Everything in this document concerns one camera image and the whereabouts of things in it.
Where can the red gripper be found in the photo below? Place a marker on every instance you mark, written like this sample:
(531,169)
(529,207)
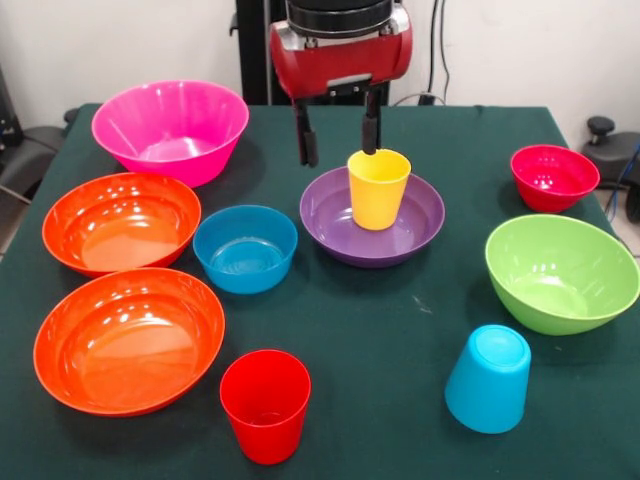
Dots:
(345,65)

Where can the yellow cup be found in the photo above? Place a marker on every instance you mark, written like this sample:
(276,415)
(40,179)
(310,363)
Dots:
(377,200)

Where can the purple bowl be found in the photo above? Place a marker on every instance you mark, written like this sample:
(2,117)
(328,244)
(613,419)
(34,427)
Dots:
(325,230)

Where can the blue bowl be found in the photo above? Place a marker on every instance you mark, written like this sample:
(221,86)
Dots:
(245,248)

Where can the large pink bowl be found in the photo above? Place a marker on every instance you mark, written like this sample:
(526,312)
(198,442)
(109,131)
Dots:
(170,125)

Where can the small crimson bowl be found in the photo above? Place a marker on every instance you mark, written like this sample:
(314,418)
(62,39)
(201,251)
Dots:
(554,180)

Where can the orange bowl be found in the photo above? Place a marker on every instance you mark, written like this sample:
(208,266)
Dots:
(129,341)
(121,224)

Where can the green bowl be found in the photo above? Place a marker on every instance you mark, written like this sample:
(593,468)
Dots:
(560,275)

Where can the dark green tablecloth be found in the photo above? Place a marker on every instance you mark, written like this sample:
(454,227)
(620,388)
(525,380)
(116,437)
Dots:
(390,400)

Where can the black caster leg with knob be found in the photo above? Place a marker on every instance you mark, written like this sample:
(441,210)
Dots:
(612,150)
(30,150)

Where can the red cup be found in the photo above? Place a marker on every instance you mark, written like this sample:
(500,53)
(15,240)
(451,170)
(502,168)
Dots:
(265,405)

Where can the light blue cup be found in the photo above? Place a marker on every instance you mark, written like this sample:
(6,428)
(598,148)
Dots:
(487,380)

